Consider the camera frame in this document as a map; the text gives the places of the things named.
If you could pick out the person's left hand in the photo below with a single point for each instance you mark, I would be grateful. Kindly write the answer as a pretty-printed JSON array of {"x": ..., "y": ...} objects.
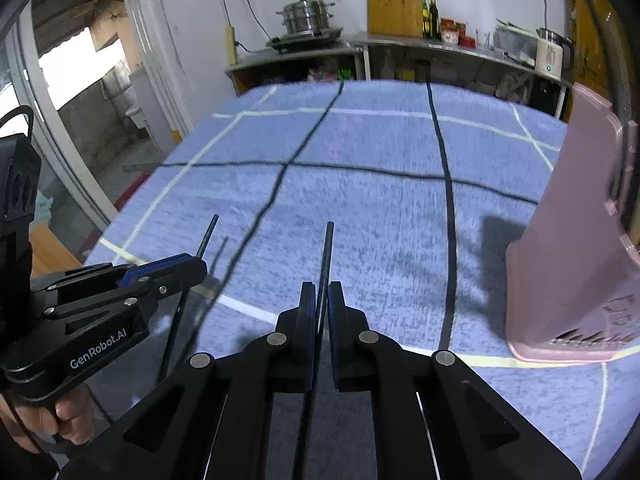
[{"x": 70, "y": 410}]

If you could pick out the low steel counter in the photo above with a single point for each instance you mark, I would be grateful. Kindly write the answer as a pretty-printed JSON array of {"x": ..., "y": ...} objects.
[{"x": 285, "y": 57}]

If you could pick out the yellow wooden door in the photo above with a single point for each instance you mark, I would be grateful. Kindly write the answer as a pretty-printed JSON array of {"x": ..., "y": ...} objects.
[{"x": 590, "y": 25}]

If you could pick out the beige power strip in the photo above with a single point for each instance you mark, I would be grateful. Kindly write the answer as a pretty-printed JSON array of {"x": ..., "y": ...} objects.
[{"x": 230, "y": 45}]

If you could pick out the clear glass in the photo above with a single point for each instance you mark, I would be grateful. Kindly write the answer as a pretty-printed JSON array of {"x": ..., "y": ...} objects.
[{"x": 482, "y": 39}]

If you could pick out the pink plastic utensil holder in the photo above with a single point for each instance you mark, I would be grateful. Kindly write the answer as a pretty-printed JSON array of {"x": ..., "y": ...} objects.
[{"x": 565, "y": 260}]

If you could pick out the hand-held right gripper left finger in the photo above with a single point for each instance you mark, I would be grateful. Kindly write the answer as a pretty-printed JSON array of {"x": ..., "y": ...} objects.
[{"x": 306, "y": 312}]

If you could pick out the stainless steel steamer pot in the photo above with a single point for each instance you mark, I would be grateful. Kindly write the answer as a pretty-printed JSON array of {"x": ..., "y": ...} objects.
[{"x": 306, "y": 15}]

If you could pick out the white outdoor sink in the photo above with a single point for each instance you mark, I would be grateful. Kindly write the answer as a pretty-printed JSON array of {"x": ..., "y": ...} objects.
[{"x": 137, "y": 115}]

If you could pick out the red bowl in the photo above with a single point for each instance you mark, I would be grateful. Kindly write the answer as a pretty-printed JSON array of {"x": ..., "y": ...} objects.
[{"x": 467, "y": 41}]

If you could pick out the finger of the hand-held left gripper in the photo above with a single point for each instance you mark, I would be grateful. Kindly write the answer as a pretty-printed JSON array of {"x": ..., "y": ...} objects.
[
  {"x": 150, "y": 297},
  {"x": 170, "y": 266}
]

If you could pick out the dark oil bottle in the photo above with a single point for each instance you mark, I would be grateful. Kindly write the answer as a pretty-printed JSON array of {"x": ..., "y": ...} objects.
[{"x": 434, "y": 20}]

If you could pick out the induction cooker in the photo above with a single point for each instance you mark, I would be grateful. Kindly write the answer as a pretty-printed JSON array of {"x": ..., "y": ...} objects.
[{"x": 305, "y": 40}]

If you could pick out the wooden stool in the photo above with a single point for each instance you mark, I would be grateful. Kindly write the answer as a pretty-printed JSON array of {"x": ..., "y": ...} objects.
[{"x": 52, "y": 252}]

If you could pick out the long steel counter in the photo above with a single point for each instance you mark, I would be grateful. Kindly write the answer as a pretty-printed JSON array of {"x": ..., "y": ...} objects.
[{"x": 450, "y": 50}]

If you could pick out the yellow oil bottle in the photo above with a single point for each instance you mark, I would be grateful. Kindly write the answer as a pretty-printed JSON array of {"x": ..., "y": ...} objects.
[{"x": 426, "y": 20}]

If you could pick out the sliding glass door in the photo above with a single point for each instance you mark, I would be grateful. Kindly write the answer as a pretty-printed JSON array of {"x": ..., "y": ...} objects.
[{"x": 60, "y": 135}]

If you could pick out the white electric kettle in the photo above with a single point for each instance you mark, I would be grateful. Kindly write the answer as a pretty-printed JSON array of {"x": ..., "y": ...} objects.
[{"x": 550, "y": 55}]

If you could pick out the black chopstick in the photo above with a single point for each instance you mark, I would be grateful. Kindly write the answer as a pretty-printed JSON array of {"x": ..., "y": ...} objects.
[
  {"x": 207, "y": 237},
  {"x": 326, "y": 260}
]

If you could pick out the blue checked towel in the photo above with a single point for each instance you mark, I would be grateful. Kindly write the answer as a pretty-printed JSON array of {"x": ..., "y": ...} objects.
[{"x": 375, "y": 200}]

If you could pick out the grey tray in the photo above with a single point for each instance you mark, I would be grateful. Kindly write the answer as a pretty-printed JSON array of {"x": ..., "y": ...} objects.
[{"x": 515, "y": 42}]

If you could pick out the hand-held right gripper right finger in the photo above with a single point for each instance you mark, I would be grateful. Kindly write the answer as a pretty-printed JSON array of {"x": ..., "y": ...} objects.
[{"x": 339, "y": 320}]

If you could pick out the wooden cutting board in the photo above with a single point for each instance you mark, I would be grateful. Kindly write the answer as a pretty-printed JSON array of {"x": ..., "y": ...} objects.
[{"x": 395, "y": 5}]

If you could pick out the red-lidded jars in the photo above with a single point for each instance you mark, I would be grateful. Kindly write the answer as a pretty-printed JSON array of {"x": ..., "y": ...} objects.
[{"x": 452, "y": 30}]

